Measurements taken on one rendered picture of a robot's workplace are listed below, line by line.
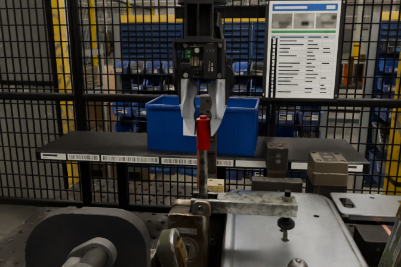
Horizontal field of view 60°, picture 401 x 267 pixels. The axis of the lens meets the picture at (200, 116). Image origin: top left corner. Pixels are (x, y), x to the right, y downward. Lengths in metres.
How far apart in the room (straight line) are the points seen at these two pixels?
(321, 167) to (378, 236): 0.20
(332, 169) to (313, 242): 0.26
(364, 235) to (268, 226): 0.18
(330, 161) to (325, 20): 0.45
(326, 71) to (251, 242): 0.65
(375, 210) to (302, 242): 0.21
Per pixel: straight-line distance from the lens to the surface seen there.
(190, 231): 0.61
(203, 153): 0.57
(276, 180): 0.87
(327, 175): 0.86
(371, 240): 0.73
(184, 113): 0.52
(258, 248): 0.61
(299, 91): 1.12
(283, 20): 1.10
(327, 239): 0.66
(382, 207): 0.82
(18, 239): 1.33
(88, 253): 0.28
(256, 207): 0.59
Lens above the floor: 1.33
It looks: 13 degrees down
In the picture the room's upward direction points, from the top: straight up
